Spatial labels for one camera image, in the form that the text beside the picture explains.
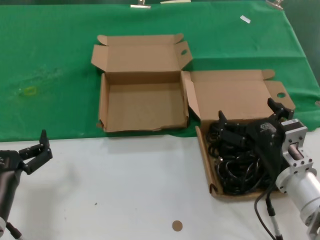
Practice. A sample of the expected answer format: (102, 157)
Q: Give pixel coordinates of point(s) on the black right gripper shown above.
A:
(267, 140)

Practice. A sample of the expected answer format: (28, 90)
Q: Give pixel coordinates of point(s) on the beige flat strip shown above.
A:
(175, 1)

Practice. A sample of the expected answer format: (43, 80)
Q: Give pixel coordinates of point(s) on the open cardboard box, torn rim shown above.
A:
(145, 105)

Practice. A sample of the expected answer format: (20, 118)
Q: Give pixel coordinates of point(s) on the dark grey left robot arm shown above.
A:
(7, 192)

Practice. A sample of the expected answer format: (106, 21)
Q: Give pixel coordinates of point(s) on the green table cloth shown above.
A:
(50, 50)

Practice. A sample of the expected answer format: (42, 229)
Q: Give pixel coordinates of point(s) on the small brown coin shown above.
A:
(177, 226)

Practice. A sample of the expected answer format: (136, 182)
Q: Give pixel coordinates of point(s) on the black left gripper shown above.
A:
(10, 162)

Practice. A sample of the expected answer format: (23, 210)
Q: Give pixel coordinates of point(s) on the open cardboard box, intact rim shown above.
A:
(232, 100)

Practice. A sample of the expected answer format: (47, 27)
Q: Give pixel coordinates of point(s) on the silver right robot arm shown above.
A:
(305, 185)

